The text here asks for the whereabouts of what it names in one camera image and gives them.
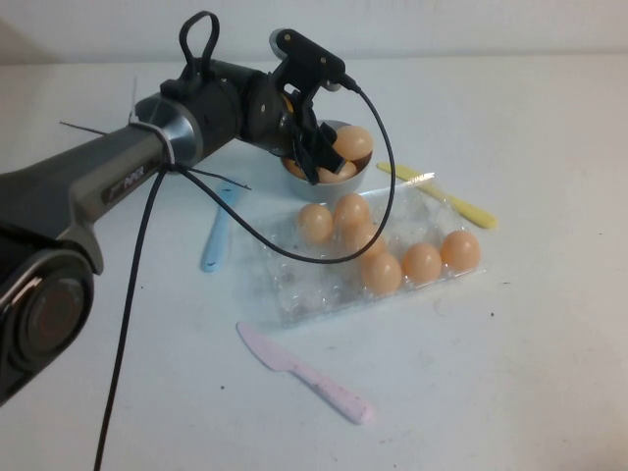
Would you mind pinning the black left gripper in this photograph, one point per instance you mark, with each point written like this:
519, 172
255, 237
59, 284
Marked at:
267, 115

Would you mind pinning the brown egg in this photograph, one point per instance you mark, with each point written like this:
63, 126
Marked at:
422, 263
351, 210
341, 174
294, 168
360, 239
382, 273
315, 223
354, 141
460, 250

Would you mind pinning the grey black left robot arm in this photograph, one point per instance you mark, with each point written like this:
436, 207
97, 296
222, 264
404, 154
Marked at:
113, 167

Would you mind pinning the clear plastic egg box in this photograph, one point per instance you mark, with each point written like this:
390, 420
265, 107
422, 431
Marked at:
304, 289

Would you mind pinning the grey round bowl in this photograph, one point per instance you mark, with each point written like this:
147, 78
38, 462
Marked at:
338, 191

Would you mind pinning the blue plastic knife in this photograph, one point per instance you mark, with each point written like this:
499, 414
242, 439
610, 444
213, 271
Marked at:
216, 235

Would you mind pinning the white zip tie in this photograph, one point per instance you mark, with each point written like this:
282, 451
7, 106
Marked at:
164, 140

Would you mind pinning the pink plastic knife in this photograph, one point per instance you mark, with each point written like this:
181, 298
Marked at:
314, 375

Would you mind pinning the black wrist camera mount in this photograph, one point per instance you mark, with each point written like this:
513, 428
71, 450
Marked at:
306, 61

